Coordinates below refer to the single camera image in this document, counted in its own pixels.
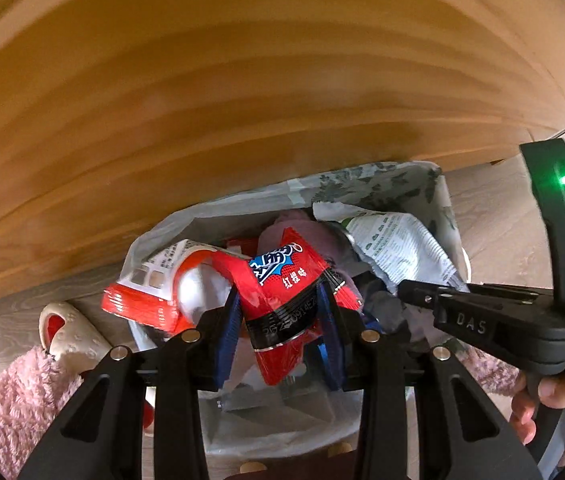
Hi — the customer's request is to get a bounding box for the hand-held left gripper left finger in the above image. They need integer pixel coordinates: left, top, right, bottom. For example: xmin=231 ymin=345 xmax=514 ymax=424
xmin=17 ymin=287 xmax=242 ymax=480

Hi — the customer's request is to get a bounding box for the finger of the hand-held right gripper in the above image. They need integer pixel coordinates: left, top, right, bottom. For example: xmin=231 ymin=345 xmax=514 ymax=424
xmin=397 ymin=280 xmax=556 ymax=307

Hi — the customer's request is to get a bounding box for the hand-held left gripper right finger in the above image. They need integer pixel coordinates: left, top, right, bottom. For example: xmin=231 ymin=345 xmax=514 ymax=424
xmin=315 ymin=282 xmax=543 ymax=480

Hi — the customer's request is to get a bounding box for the white and green packet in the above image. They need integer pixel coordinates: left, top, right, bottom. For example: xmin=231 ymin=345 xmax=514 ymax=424
xmin=311 ymin=201 xmax=469 ymax=295

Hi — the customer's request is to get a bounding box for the red packet with blue logo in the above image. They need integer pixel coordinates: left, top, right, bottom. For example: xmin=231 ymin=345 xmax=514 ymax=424
xmin=211 ymin=226 xmax=363 ymax=387

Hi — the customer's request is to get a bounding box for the red and white snack bag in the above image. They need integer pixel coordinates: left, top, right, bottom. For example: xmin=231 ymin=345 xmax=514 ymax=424
xmin=102 ymin=239 xmax=236 ymax=336

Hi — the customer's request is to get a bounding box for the purple towel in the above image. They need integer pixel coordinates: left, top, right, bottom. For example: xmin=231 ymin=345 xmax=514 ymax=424
xmin=256 ymin=211 xmax=363 ymax=286

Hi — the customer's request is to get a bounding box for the trash bin with plastic liner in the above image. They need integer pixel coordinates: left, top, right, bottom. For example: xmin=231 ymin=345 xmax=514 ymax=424
xmin=125 ymin=160 xmax=471 ymax=456

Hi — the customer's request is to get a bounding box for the dark red stool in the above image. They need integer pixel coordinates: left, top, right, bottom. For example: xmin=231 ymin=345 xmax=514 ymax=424
xmin=232 ymin=442 xmax=363 ymax=480

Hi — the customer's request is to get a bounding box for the person's left slipper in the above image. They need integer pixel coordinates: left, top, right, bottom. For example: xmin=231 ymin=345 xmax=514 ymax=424
xmin=38 ymin=301 xmax=113 ymax=376

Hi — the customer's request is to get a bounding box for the person's left leg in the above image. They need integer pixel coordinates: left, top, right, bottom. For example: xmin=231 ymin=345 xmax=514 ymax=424
xmin=0 ymin=345 xmax=86 ymax=480

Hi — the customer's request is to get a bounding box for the wooden bed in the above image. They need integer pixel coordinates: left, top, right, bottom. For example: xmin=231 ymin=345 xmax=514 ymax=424
xmin=0 ymin=0 xmax=565 ymax=311

